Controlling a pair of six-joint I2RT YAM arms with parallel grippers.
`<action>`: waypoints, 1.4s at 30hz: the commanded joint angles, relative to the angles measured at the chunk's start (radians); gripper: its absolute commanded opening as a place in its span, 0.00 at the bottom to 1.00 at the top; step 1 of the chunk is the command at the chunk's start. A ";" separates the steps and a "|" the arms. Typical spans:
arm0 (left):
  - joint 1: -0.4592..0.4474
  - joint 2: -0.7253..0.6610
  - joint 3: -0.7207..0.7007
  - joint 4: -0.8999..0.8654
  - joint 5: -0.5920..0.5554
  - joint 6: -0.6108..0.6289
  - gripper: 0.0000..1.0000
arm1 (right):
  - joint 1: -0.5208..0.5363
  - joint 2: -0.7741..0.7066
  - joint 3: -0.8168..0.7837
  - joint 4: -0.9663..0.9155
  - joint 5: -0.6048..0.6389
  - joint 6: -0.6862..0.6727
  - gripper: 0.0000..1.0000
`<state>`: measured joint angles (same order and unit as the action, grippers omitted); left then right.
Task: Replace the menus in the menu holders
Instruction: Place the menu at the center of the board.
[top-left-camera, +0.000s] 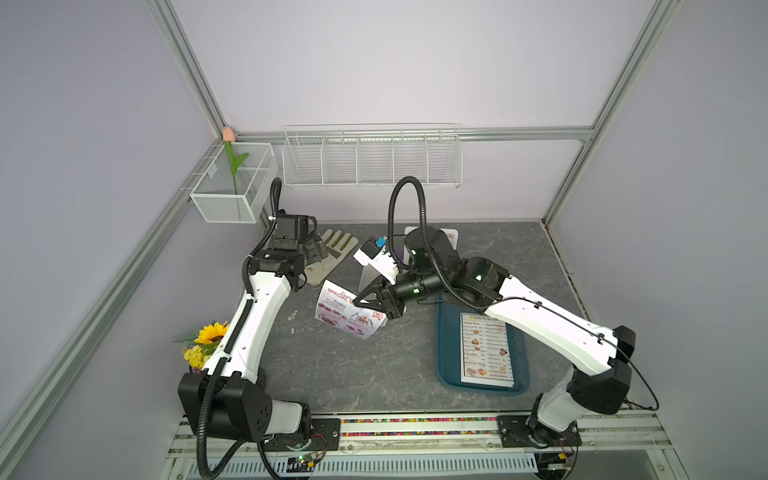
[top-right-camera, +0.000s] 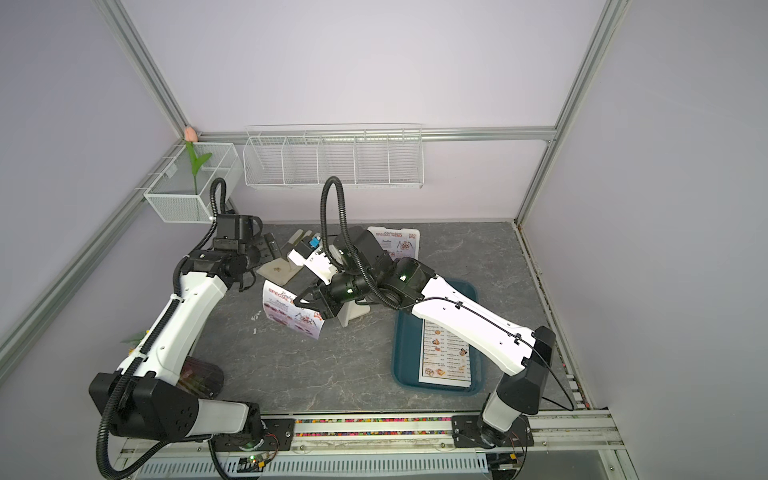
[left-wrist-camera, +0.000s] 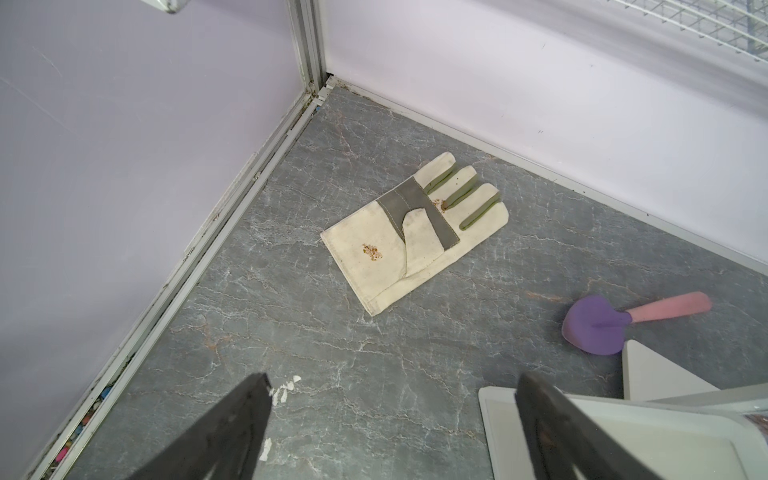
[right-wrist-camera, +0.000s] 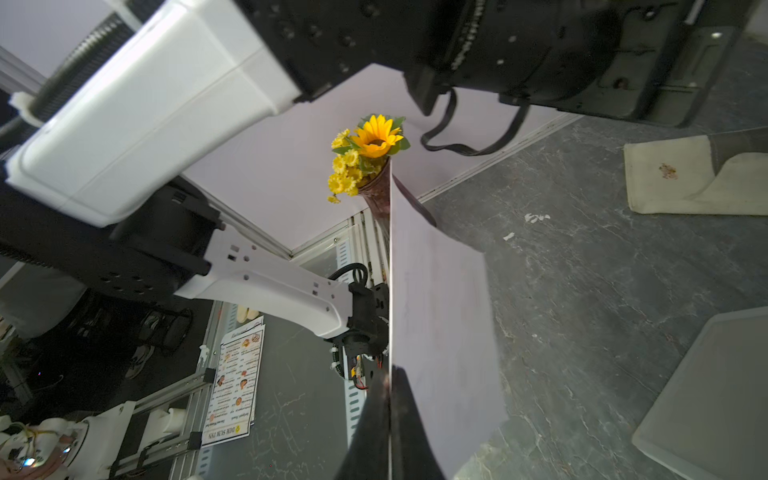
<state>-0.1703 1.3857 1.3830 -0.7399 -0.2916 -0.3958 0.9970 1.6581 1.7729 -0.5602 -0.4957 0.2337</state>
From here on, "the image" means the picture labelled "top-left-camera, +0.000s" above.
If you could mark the white menu holder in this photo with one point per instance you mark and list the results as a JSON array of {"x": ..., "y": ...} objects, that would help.
[
  {"x": 369, "y": 276},
  {"x": 452, "y": 234}
]

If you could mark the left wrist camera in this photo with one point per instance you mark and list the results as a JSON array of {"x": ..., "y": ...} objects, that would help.
[{"x": 293, "y": 231}]

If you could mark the pink artificial tulip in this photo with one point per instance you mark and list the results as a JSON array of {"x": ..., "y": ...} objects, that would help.
[{"x": 235, "y": 161}]

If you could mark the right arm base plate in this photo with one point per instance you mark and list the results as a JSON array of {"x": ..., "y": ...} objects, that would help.
[{"x": 515, "y": 432}]

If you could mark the yellow header menu sheet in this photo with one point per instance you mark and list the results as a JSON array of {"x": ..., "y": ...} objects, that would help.
[{"x": 485, "y": 352}]

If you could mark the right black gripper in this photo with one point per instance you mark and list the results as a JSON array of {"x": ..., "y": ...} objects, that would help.
[{"x": 382, "y": 301}]

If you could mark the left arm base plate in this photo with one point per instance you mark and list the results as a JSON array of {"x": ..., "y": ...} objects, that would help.
[{"x": 323, "y": 433}]

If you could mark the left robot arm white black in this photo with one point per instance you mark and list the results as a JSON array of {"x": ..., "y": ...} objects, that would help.
[{"x": 224, "y": 400}]

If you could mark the red special menu sheet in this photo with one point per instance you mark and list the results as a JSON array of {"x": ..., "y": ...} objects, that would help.
[{"x": 335, "y": 308}]

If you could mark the white mesh wall basket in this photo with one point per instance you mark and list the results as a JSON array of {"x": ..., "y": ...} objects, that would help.
[{"x": 213, "y": 193}]

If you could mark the teal plastic tray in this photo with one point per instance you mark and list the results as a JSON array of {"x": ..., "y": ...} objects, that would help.
[{"x": 448, "y": 354}]

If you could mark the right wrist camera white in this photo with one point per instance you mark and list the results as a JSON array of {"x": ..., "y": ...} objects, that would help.
[{"x": 375, "y": 254}]

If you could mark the yellow sunflower bouquet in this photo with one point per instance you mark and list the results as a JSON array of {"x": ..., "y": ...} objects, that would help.
[{"x": 201, "y": 344}]

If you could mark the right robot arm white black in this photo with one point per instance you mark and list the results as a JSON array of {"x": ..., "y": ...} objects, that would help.
[{"x": 601, "y": 358}]

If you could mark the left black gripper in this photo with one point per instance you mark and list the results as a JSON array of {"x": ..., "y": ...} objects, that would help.
[{"x": 316, "y": 249}]

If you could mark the aluminium front rail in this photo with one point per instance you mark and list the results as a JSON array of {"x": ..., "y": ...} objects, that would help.
[{"x": 465, "y": 445}]

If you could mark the white wire wall rack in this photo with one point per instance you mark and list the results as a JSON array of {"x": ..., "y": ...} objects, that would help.
[{"x": 372, "y": 155}]

